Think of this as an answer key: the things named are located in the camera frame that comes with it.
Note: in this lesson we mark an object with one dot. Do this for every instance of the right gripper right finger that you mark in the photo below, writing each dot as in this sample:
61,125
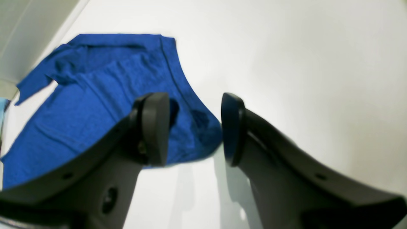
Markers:
291,189

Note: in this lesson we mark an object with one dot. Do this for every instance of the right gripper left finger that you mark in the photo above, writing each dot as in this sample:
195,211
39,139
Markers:
94,190

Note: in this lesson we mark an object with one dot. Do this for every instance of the blue long-sleeve T-shirt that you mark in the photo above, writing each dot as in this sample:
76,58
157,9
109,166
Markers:
99,76

